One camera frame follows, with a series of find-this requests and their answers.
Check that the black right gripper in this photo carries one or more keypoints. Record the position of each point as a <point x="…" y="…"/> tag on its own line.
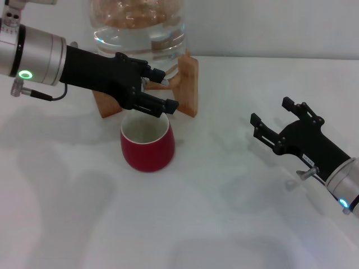
<point x="308" y="145"/>

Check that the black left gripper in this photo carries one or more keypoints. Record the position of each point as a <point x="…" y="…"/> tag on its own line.
<point x="98" y="75"/>

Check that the chrome faucet with lever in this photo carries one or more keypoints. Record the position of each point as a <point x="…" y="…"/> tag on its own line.
<point x="157" y="81"/>

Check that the red cup with white inside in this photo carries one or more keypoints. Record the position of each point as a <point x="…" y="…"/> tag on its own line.
<point x="148" y="154"/>

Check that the wooden dispenser stand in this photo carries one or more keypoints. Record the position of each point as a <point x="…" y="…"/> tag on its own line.
<point x="188" y="84"/>

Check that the clear glass water dispenser jar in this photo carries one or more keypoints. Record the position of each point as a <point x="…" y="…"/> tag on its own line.
<point x="134" y="30"/>

